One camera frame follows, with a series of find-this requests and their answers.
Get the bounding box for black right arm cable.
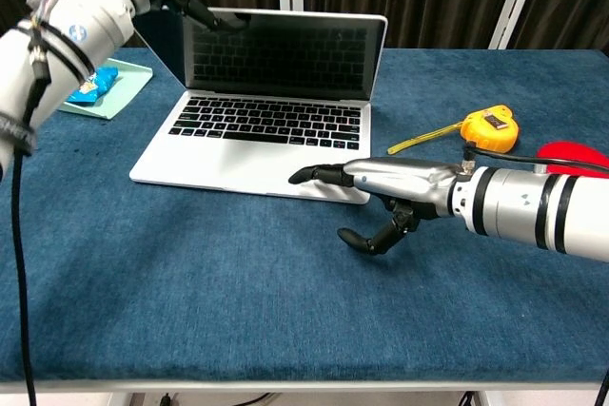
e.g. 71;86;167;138
462;145;609;174

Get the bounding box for red disc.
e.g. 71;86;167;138
536;141;609;177

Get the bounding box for blue snack packet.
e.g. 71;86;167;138
65;66;120;106

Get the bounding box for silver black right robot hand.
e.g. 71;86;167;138
288;157;470;256

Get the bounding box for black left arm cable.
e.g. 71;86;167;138
9;20;54;406

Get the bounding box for mint green dustpan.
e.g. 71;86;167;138
56;57;154;121

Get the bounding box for silver laptop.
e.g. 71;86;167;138
128;7;389;206

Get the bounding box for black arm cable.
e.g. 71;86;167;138
9;20;54;406
462;145;609;174

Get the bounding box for blue table cloth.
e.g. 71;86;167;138
0;47;609;383

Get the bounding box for yellow tape measure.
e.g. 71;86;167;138
387;104;521;156

